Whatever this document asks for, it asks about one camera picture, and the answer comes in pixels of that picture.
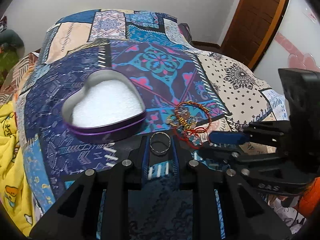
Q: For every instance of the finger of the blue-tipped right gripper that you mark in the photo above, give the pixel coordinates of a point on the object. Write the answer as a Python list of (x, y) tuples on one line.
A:
[(231, 138)]

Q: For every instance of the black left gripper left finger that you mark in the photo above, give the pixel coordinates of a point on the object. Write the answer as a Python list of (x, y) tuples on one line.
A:
[(96, 202)]

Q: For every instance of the purple heart-shaped tin box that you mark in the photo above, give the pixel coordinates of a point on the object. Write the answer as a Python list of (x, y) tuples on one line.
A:
[(107, 108)]

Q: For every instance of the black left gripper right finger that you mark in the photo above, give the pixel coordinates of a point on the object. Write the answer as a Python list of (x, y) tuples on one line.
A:
[(224, 205)]

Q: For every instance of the yellow cartoon blanket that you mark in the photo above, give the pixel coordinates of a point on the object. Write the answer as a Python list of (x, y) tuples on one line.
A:
[(16, 195)]

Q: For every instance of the white wardrobe with pink decal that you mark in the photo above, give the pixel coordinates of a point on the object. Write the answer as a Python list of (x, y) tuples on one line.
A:
[(295, 45)]

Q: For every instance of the blue patchwork bedspread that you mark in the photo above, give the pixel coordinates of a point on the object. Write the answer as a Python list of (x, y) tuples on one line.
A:
[(188, 93)]

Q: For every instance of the silver ring bangle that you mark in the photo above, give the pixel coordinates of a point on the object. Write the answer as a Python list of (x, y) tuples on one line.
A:
[(160, 143)]

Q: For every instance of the brown wooden door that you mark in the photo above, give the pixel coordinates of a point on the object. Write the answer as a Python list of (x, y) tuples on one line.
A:
[(251, 30)]

